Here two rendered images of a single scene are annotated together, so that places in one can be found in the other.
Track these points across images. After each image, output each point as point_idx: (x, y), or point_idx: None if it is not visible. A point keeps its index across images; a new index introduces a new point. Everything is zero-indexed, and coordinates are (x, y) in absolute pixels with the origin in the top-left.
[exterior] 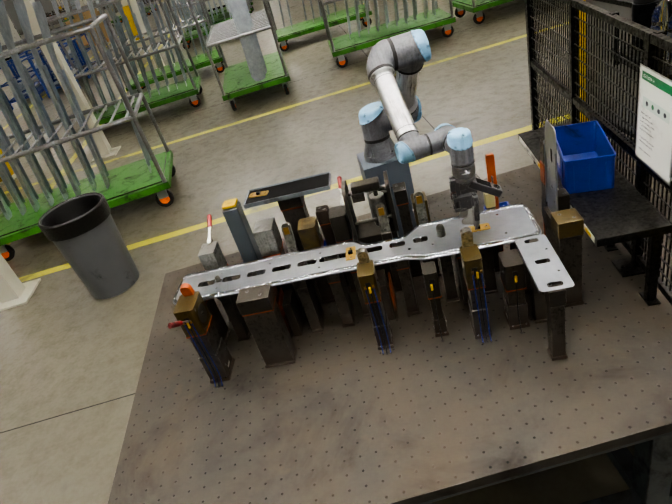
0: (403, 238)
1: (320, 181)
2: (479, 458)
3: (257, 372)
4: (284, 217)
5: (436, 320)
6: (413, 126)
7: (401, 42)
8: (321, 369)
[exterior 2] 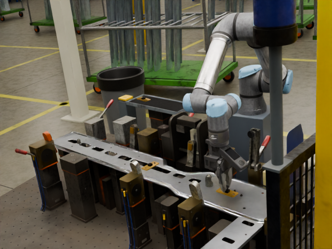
0: (188, 174)
1: (180, 107)
2: None
3: (65, 215)
4: (150, 123)
5: (168, 248)
6: (206, 86)
7: (243, 19)
8: (90, 236)
